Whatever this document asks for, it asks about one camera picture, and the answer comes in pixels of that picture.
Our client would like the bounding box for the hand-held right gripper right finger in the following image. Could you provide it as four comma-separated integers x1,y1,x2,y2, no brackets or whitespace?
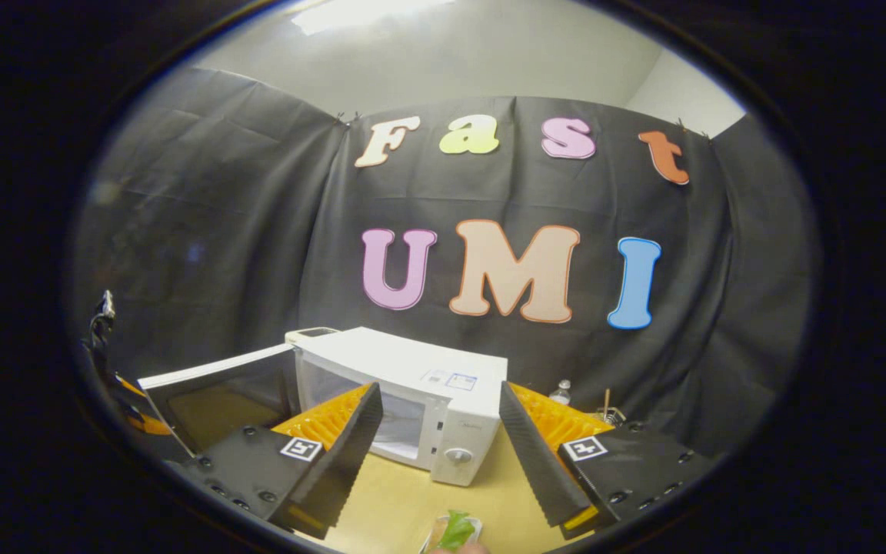
498,380,717,541

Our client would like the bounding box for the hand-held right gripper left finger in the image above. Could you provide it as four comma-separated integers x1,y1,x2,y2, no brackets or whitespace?
182,382,385,541

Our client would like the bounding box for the green lettuce leaf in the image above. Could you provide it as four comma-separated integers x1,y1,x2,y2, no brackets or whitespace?
437,509,478,552

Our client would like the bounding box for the white microwave oven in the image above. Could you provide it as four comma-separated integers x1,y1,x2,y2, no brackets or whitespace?
138,326,509,487

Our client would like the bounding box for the glass jar with sticks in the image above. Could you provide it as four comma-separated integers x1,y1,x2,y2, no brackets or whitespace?
595,389,628,429

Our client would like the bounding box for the white ridged tray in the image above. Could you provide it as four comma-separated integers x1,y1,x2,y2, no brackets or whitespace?
418,516,484,554

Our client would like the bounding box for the white toaster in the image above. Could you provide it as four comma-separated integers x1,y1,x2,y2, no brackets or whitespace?
285,326,340,345

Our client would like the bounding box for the black backdrop cloth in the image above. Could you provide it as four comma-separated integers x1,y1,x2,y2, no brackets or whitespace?
72,65,817,462

